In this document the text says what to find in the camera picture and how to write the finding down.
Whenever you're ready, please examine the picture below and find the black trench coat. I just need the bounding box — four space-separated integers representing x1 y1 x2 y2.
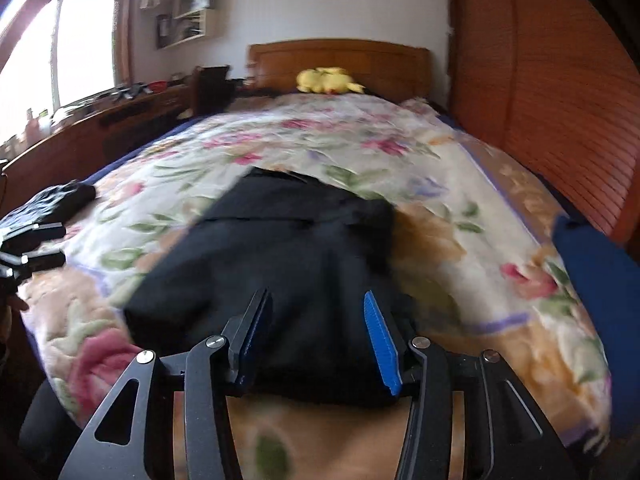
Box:
122 168 413 408

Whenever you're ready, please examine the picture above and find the folded dark grey jacket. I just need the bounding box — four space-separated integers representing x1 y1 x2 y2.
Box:
1 180 96 230

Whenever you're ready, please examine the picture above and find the wooden headboard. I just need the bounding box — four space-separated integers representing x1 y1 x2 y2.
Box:
246 38 432 103

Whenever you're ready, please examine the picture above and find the blue bed sheet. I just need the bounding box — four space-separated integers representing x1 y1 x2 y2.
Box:
552 216 639 438

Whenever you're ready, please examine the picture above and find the yellow plush toy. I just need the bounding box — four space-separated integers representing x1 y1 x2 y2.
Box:
296 67 364 94

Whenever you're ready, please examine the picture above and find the long wooden desk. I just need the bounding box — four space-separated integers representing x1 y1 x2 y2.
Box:
1 84 191 214

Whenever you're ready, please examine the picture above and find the red bowl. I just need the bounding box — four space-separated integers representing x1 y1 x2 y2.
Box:
146 80 168 93

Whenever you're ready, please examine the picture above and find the wooden chair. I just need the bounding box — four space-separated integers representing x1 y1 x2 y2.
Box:
190 65 234 116

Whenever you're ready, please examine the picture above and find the window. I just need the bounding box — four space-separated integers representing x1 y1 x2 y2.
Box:
1 0 122 143

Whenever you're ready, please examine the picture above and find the white wall shelf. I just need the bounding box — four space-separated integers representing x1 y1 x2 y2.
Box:
155 0 218 50

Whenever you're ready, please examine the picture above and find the floral bed blanket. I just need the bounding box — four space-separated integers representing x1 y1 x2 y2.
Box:
22 93 612 464

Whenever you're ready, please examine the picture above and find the wooden louvered wardrobe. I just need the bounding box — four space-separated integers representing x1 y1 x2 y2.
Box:
449 0 639 245

